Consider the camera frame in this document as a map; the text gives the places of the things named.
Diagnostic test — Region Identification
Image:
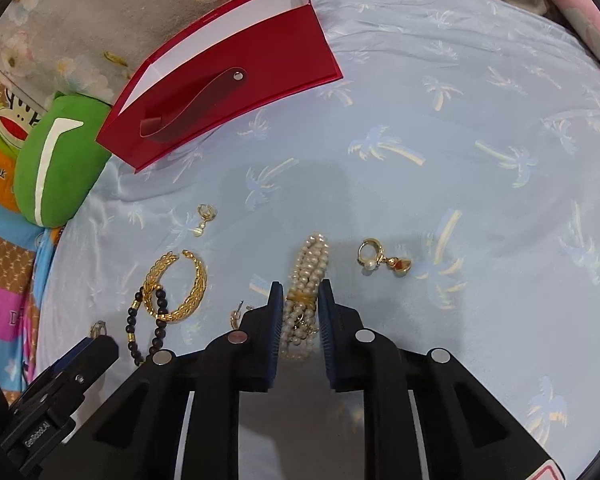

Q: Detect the grey floral blanket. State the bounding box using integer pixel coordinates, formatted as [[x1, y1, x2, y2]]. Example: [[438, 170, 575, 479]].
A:
[[0, 0, 556, 111]]

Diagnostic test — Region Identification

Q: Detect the pink cloth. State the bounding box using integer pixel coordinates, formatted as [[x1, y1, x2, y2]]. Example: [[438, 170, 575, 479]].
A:
[[540, 0, 600, 81]]

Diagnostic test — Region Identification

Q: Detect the colourful monkey print blanket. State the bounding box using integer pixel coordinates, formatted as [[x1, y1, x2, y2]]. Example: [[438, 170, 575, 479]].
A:
[[0, 55, 66, 401]]

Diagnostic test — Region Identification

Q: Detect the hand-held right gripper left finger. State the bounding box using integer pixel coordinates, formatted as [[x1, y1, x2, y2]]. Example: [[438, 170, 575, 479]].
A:
[[62, 281, 285, 480]]

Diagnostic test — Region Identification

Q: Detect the white pearl bracelet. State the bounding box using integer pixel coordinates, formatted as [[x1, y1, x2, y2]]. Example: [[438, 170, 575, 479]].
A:
[[279, 232, 330, 360]]

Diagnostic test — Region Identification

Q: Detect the gold heart earring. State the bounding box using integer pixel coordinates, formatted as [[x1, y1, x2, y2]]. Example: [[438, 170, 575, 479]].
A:
[[384, 255, 412, 278]]

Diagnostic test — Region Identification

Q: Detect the green plush pillow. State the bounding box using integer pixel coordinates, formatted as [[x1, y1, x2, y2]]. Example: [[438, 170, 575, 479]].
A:
[[13, 91, 113, 229]]

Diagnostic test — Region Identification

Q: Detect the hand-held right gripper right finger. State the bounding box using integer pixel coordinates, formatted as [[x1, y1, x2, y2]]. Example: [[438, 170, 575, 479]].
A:
[[317, 279, 556, 480]]

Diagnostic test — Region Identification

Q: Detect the gold leaf bangle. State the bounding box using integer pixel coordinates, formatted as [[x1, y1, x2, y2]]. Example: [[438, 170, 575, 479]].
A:
[[141, 250, 208, 324]]

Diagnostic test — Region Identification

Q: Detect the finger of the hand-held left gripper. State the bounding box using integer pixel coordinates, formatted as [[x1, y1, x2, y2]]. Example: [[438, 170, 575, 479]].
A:
[[27, 336, 120, 403]]

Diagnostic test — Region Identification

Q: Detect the gold hoop pearl earring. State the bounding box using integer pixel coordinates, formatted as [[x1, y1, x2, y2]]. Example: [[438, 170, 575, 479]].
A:
[[357, 239, 382, 277]]

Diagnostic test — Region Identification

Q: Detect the small gold stud earring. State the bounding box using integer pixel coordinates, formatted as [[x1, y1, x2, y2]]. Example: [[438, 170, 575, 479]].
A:
[[229, 300, 255, 331]]

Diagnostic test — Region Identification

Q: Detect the gold pearl drop earring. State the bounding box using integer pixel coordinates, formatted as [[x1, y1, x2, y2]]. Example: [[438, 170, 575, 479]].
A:
[[192, 204, 217, 237]]

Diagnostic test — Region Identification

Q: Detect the red gift box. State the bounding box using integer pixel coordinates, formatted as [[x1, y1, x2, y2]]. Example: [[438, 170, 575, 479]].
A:
[[95, 0, 344, 173]]

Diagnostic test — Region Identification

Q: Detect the black bead bracelet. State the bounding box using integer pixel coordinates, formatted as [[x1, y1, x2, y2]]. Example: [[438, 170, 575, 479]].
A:
[[126, 284, 170, 367]]

